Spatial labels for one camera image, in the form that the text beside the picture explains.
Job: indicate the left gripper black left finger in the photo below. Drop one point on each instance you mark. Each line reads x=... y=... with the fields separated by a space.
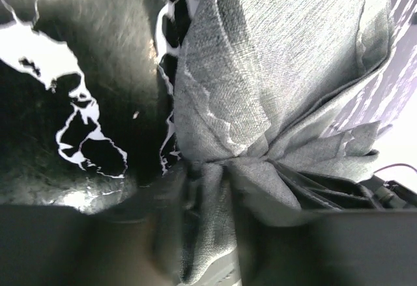
x=136 y=242

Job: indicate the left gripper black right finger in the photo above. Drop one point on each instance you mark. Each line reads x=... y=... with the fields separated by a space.
x=277 y=245

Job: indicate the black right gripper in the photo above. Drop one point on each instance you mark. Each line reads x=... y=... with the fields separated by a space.
x=374 y=191

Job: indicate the grey cloth napkin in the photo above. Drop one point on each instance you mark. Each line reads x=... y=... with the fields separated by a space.
x=255 y=85

